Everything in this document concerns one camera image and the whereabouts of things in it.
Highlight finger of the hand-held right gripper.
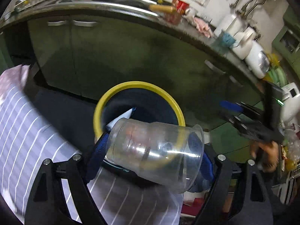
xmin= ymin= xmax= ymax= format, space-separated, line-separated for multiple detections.
xmin=219 ymin=100 xmax=264 ymax=118
xmin=220 ymin=111 xmax=251 ymax=133

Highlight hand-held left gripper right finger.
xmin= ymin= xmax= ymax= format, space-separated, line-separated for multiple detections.
xmin=190 ymin=135 xmax=273 ymax=225

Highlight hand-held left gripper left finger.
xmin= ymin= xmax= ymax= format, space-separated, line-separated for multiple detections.
xmin=25 ymin=133 xmax=110 ymax=225

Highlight blue white wrapper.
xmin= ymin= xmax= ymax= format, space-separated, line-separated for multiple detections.
xmin=105 ymin=108 xmax=137 ymax=132

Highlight clear plastic cup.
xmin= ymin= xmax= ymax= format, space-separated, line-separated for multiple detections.
xmin=106 ymin=118 xmax=204 ymax=194

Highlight yellow rimmed trash bin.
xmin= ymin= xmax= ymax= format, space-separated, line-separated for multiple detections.
xmin=93 ymin=81 xmax=186 ymax=176

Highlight person's right hand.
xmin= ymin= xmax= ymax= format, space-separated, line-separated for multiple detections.
xmin=250 ymin=141 xmax=280 ymax=172

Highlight white kitchen appliance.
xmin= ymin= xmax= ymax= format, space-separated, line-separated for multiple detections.
xmin=280 ymin=82 xmax=300 ymax=122

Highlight pale green vegetables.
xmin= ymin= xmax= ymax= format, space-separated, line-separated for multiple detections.
xmin=267 ymin=67 xmax=287 ymax=85

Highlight white electric kettle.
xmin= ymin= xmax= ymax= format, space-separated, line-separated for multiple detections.
xmin=231 ymin=27 xmax=270 ymax=78

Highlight light blue mug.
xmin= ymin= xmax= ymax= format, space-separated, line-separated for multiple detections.
xmin=217 ymin=33 xmax=237 ymax=50

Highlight blue checked tablecloth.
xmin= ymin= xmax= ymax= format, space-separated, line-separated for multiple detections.
xmin=0 ymin=65 xmax=183 ymax=225

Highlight white canister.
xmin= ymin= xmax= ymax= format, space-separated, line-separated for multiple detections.
xmin=214 ymin=14 xmax=237 ymax=37

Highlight pink cloth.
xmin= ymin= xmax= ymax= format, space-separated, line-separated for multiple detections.
xmin=193 ymin=16 xmax=212 ymax=38

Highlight dark green counter cabinets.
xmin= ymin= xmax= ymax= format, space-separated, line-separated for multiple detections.
xmin=0 ymin=14 xmax=268 ymax=132

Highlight red printed mug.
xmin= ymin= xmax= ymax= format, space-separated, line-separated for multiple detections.
xmin=172 ymin=0 xmax=190 ymax=14

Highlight steel sink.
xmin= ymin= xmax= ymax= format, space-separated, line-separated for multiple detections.
xmin=56 ymin=0 xmax=162 ymax=17

